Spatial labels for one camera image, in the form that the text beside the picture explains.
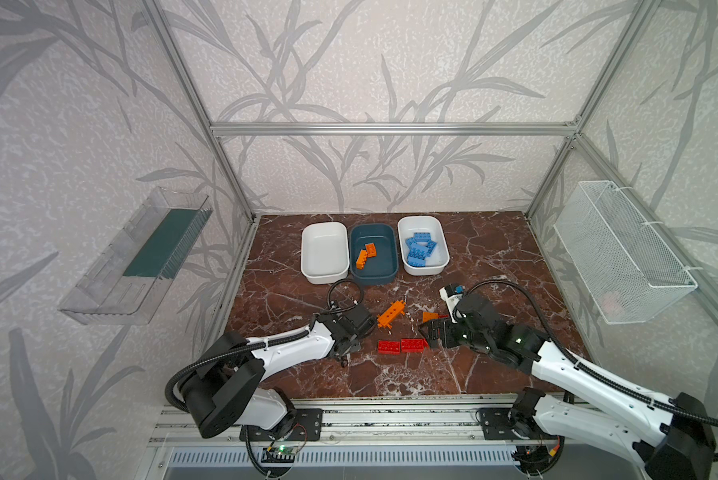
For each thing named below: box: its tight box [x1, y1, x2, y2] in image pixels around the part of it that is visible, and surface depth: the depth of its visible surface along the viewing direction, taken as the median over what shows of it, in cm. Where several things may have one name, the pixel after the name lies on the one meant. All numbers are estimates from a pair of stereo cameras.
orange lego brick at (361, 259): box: [356, 249, 368, 270], surface depth 106 cm
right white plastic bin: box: [397, 215, 450, 276], surface depth 110 cm
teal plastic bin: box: [349, 223, 399, 285], surface depth 110 cm
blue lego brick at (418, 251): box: [409, 243, 429, 259], surface depth 107 cm
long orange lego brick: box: [377, 300, 407, 328], surface depth 94 cm
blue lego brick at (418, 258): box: [407, 250, 430, 267], surface depth 107 cm
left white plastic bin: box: [300, 221, 350, 284], surface depth 108 cm
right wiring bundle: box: [511, 435, 565, 476], surface depth 71 cm
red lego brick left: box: [377, 340, 401, 355], surface depth 88 cm
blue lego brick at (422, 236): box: [414, 232, 431, 242], surface depth 114 cm
